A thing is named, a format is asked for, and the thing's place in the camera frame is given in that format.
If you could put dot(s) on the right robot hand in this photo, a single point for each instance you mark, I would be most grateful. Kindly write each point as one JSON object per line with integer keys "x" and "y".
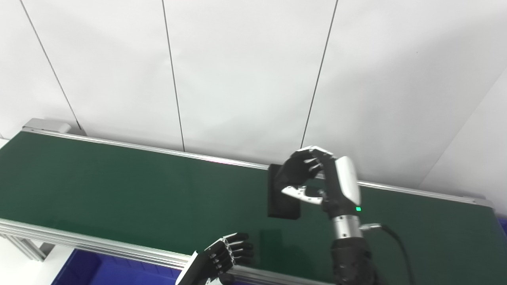
{"x": 340, "y": 186}

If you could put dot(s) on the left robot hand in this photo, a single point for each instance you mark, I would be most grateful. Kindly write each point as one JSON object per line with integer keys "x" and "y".
{"x": 214, "y": 261}

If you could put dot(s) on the black cylinder-on-base part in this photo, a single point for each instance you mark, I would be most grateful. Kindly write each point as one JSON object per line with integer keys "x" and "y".
{"x": 281, "y": 206}

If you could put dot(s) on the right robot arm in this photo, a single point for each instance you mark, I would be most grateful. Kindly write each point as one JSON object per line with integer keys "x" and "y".
{"x": 352, "y": 257}

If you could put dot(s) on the green conveyor belt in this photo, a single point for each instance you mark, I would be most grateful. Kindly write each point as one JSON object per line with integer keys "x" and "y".
{"x": 99, "y": 245}
{"x": 119, "y": 190}

